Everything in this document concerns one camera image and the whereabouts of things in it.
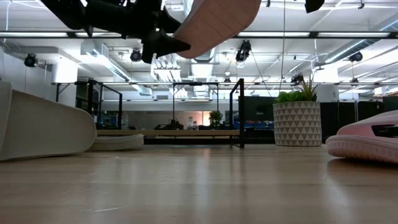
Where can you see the black metal rig frame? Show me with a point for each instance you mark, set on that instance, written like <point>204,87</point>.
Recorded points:
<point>199,35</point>

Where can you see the pink rubber slide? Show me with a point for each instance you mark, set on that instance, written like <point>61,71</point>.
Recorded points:
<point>360,143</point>
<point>214,25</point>

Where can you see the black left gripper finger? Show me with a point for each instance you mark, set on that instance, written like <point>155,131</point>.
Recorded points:
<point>168,23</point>
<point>161,45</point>

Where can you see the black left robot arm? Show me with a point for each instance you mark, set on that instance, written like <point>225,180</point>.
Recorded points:
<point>65,12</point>

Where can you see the black ceiling spotlight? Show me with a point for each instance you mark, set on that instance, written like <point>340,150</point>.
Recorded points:
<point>297,78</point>
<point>136,56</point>
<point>243,51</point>
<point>30,60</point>
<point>356,57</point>

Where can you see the wooden shelf with black frame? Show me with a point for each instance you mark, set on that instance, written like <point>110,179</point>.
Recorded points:
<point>237,112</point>

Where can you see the grey rubber slide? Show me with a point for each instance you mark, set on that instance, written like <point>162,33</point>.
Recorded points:
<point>43,127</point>
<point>119,142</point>

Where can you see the green plant in patterned pot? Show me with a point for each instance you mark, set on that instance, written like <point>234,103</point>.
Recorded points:
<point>297,124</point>

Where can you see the small green background plant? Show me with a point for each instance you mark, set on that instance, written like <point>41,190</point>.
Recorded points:
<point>215,118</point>

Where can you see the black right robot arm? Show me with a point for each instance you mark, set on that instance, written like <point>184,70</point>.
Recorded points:
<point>313,4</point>

